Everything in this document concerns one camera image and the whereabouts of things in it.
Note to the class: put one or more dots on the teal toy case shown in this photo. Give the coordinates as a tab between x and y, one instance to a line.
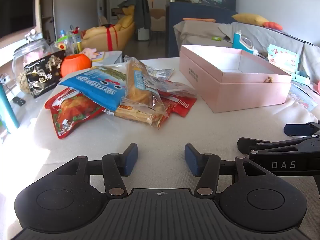
241	43

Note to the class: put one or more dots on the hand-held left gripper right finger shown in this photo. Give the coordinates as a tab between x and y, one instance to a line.
191	160

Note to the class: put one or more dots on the orange pumpkin container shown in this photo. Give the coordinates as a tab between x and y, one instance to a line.
75	65

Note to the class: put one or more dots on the red ribbon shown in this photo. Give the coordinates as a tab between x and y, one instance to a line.
109	36

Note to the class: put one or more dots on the dark blue cabinet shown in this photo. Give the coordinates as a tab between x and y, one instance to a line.
200	11

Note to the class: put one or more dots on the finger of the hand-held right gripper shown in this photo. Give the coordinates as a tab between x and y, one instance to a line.
297	129
275	146

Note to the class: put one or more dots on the black snack bag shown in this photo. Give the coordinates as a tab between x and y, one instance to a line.
42	76

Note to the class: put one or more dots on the pink ball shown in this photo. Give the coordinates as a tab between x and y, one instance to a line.
318	86

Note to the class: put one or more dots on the pink cardboard box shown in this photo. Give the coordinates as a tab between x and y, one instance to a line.
250	92

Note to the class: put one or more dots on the small teal box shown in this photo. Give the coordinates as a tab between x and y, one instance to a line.
301	78

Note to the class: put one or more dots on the beige chair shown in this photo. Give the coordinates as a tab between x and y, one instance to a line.
157	17

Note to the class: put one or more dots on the blue snack packet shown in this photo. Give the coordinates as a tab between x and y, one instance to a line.
100	87

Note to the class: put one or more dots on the long bread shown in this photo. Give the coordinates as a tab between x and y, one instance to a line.
136	85

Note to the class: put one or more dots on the pink plush toy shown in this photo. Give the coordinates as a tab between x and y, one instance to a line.
88	52

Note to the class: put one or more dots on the dark coat on stand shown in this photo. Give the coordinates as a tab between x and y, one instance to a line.
141	12

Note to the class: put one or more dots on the yellow sofa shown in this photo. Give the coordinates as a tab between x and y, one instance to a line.
125	27

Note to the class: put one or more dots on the cluster of colourful toys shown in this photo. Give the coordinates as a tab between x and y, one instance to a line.
67	41

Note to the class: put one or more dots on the red striped snack packet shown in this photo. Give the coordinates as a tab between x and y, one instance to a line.
182	105

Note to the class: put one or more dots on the red chicken snack packet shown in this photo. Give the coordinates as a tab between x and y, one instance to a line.
72	115

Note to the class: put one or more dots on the orange plush toy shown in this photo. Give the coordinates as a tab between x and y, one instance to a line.
273	25

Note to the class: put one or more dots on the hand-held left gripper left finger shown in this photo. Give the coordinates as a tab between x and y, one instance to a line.
130	160

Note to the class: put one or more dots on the white side table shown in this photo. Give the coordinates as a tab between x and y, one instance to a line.
112	57

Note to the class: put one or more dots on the clear plastic packet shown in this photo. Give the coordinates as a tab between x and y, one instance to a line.
175	87

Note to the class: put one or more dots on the white floor appliance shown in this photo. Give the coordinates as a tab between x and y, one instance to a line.
143	34

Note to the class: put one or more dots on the round glass jar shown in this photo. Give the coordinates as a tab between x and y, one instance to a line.
27	52

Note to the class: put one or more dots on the yellow pillow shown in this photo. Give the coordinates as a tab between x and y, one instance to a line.
250	19

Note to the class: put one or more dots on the small silver packet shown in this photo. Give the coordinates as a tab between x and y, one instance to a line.
162	73

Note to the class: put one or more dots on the long orange plush stick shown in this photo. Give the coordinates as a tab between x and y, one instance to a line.
198	19

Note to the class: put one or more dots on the small green toy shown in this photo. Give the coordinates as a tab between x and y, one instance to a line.
216	38

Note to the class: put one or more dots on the black television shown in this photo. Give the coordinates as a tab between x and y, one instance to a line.
15	5

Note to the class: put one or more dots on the small black device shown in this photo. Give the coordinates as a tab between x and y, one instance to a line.
19	101

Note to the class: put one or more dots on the teal post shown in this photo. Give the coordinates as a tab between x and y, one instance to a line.
8	107

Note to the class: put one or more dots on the clear packet of crackers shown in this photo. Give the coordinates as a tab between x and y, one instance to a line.
135	115

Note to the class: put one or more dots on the colourful printed card box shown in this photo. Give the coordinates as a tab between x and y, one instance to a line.
282	58

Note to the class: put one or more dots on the printed play mat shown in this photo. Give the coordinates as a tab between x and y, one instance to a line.
303	100

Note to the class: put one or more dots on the grey covered sofa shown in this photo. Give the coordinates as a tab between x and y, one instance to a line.
200	32

